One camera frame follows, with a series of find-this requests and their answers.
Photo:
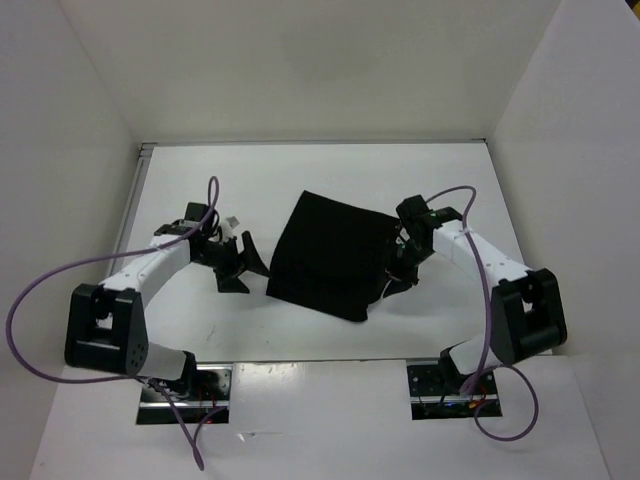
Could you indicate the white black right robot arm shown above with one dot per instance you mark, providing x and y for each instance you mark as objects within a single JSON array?
[{"x": 526, "y": 315}]

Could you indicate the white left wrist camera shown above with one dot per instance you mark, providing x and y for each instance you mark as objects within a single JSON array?
[{"x": 226, "y": 228}]

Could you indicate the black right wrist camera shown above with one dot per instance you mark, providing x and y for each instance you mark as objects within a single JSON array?
[{"x": 412, "y": 209}]

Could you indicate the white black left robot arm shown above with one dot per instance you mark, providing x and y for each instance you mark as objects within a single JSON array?
[{"x": 107, "y": 329}]

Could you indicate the black skirt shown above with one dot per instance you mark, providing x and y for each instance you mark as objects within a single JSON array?
[{"x": 331, "y": 257}]

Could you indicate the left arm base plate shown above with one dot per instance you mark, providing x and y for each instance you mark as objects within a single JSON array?
[{"x": 208, "y": 399}]

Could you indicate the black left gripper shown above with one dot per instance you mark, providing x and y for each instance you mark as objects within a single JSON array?
[{"x": 226, "y": 277}]

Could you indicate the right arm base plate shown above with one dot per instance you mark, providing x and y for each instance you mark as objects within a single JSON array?
[{"x": 431, "y": 398}]

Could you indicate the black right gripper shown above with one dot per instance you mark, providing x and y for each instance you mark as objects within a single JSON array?
[{"x": 401, "y": 277}]

